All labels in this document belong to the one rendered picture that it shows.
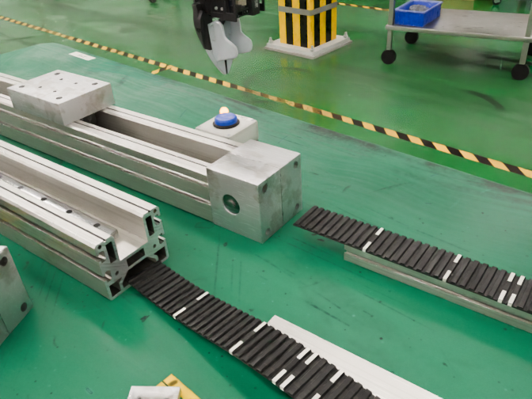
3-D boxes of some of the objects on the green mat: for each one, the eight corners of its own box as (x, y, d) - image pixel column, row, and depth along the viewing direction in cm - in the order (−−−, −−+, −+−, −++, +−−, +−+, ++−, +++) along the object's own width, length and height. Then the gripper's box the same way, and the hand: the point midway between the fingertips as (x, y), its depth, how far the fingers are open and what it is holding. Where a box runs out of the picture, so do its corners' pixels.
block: (311, 201, 79) (309, 146, 74) (262, 244, 71) (257, 185, 65) (264, 185, 83) (260, 132, 78) (213, 223, 75) (205, 167, 70)
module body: (255, 192, 82) (251, 144, 77) (213, 223, 75) (206, 173, 71) (-7, 100, 124) (-21, 66, 119) (-49, 115, 118) (-64, 79, 113)
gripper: (222, -65, 68) (237, 89, 79) (264, -74, 73) (272, 71, 85) (176, -66, 72) (197, 80, 84) (219, -75, 78) (233, 63, 90)
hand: (221, 65), depth 85 cm, fingers closed
